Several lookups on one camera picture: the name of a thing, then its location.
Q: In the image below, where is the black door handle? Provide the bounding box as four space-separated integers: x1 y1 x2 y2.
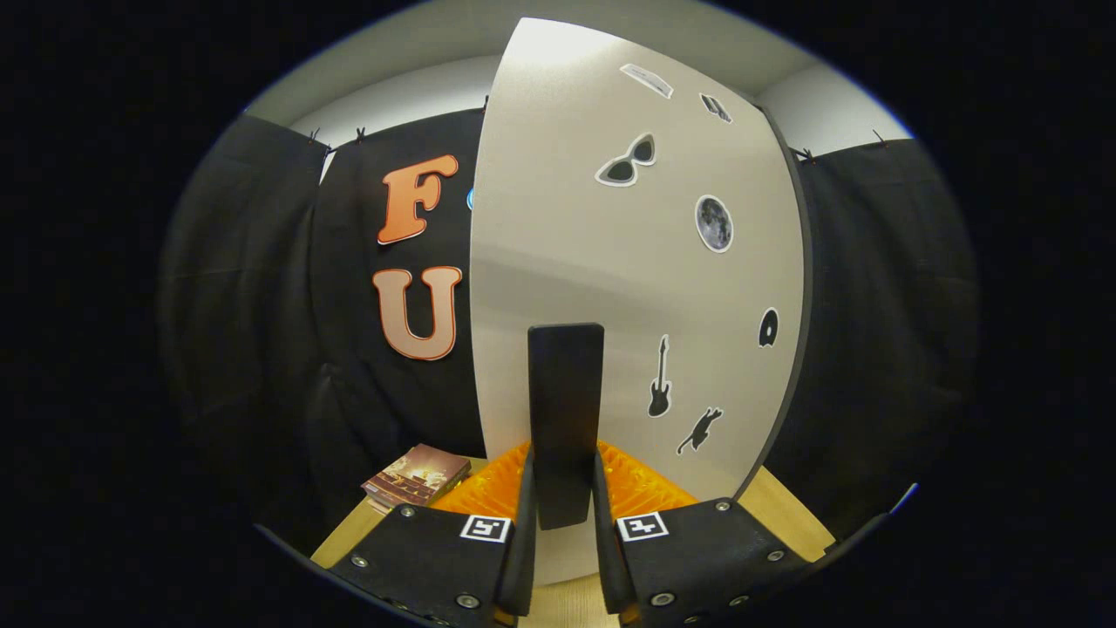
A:
527 323 605 531

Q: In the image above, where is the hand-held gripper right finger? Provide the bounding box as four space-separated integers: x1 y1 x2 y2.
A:
593 440 812 628

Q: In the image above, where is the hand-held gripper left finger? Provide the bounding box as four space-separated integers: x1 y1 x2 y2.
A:
327 440 537 628

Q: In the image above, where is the brown book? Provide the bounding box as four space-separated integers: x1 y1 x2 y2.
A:
362 443 472 515

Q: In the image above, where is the row of black cloth clips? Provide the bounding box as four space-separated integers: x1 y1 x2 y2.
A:
305 96 890 167

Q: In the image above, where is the black backdrop cloth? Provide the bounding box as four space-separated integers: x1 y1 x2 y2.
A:
157 109 982 559

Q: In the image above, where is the beige shoe cabinet door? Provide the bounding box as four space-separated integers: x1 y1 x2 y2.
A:
469 16 807 587

